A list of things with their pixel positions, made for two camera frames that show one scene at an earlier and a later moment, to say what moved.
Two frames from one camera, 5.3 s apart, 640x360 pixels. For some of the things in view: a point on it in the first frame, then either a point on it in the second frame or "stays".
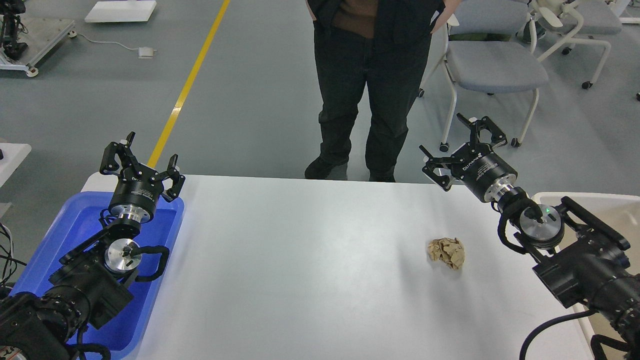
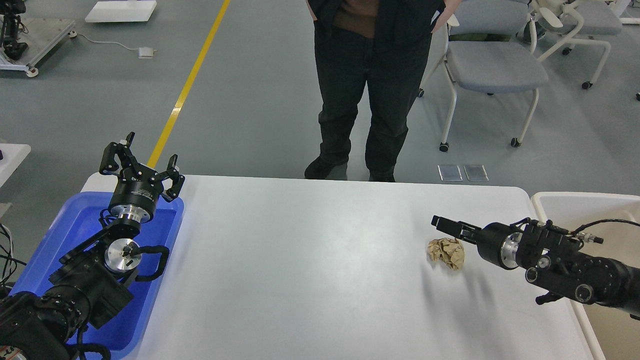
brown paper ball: (448, 250) stays
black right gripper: (483, 172) -> (497, 243)
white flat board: (121, 11) stays
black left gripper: (138, 188) stays
